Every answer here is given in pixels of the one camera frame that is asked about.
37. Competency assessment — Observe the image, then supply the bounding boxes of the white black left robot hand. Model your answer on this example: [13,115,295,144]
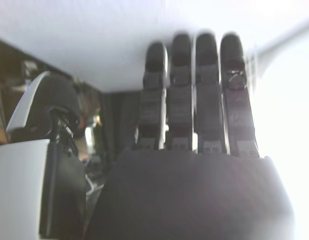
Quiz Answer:
[0,29,295,240]

